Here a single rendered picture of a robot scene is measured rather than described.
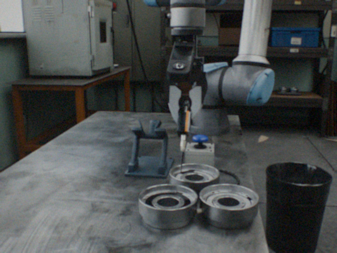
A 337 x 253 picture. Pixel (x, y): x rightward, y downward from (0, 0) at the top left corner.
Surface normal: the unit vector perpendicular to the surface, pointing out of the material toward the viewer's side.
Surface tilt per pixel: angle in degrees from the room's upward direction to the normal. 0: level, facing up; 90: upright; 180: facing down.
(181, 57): 31
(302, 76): 90
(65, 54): 90
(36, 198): 0
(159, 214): 90
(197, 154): 90
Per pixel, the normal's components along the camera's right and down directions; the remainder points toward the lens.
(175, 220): 0.25, 0.25
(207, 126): -0.11, -0.05
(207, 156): -0.14, 0.25
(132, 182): 0.00, -0.97
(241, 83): -0.55, 0.01
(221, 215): -0.39, 0.23
